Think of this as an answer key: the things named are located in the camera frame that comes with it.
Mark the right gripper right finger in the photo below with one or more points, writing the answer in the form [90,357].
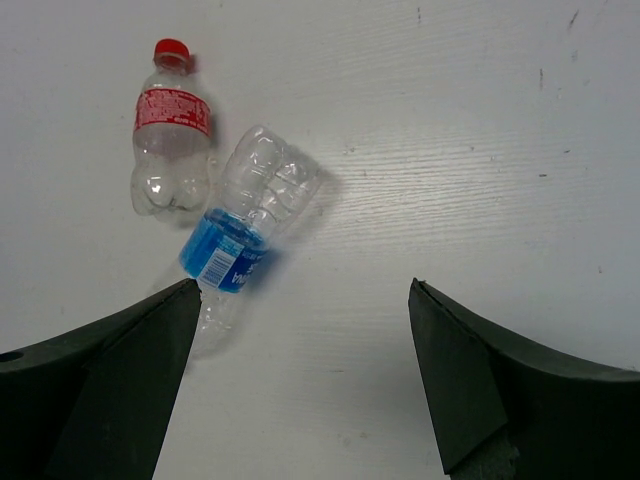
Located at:
[505,407]

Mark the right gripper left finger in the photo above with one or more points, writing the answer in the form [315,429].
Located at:
[95,402]

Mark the small red label bottle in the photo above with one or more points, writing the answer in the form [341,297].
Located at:
[172,139]

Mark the crushed light blue label bottle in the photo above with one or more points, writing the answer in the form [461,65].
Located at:
[264,187]

